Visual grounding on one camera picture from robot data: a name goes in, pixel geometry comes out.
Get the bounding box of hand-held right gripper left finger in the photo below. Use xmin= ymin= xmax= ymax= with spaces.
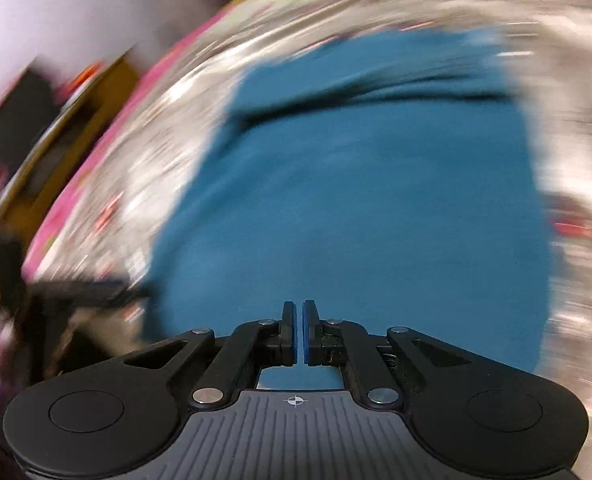
xmin=124 ymin=301 xmax=299 ymax=408

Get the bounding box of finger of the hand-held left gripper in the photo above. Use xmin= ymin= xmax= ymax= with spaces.
xmin=40 ymin=280 xmax=151 ymax=308

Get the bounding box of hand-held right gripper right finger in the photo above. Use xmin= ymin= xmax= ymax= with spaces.
xmin=302 ymin=300 xmax=472 ymax=408

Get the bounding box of blue knitted sweater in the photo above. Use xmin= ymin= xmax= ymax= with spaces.
xmin=140 ymin=27 xmax=552 ymax=391

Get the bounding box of pink floral bed sheet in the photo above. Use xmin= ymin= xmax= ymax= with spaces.
xmin=20 ymin=0 xmax=327 ymax=281

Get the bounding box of black monitor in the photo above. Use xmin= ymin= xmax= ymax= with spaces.
xmin=0 ymin=67 xmax=61 ymax=171

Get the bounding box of floral satin bedspread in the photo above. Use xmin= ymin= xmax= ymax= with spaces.
xmin=20 ymin=0 xmax=592 ymax=480

